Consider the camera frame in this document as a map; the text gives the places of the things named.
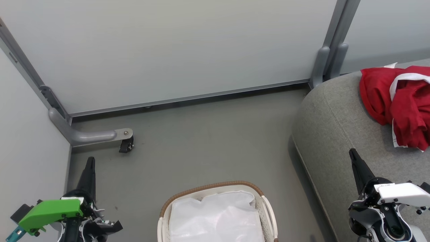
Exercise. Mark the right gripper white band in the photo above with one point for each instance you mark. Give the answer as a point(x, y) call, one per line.
point(403, 193)

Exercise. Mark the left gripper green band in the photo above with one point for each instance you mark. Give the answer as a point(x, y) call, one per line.
point(50, 211)

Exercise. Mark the red garment with white trim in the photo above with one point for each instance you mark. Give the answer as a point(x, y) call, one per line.
point(376, 94)

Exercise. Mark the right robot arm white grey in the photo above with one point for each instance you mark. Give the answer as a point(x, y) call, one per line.
point(369, 218)

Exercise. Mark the left robot arm black grey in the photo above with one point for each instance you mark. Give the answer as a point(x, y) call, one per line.
point(100, 228)

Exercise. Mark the white basket with wicker rim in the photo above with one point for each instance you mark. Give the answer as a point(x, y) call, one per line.
point(215, 185)

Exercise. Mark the white cloth basket liner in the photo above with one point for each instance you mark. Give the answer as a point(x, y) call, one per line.
point(215, 218)

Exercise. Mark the grey partition foot leg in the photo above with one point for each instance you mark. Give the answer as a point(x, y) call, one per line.
point(87, 136)

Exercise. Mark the beige grey fabric sofa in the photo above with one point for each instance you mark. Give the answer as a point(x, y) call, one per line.
point(336, 134)

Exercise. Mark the black caster wheel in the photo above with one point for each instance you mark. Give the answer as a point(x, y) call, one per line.
point(126, 145)

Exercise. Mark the white care label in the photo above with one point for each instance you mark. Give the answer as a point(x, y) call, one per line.
point(391, 65)

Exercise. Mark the grey partition corner post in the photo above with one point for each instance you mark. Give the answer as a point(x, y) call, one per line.
point(30, 72)

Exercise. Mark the grey aluminium partition bottom rail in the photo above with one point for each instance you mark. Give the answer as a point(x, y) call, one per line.
point(188, 98)

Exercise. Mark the grey partition double post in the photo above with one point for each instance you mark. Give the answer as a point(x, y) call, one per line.
point(332, 40)

